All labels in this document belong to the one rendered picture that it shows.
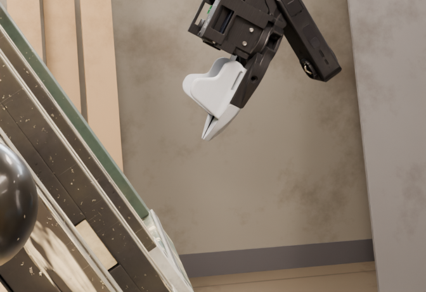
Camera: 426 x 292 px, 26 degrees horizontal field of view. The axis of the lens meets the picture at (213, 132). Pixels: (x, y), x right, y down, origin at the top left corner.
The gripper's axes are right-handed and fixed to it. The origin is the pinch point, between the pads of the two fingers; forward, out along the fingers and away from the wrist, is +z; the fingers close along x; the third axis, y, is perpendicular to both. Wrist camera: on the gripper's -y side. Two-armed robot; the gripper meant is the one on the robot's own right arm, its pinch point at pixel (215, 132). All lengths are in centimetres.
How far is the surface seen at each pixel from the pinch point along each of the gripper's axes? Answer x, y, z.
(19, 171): 72, 28, 0
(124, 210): -52, -9, 21
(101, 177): -52, -3, 17
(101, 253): -27.9, -1.9, 23.4
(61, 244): 16.6, 13.7, 14.4
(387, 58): -281, -149, -52
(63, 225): 15.7, 14.1, 12.9
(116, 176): -116, -21, 24
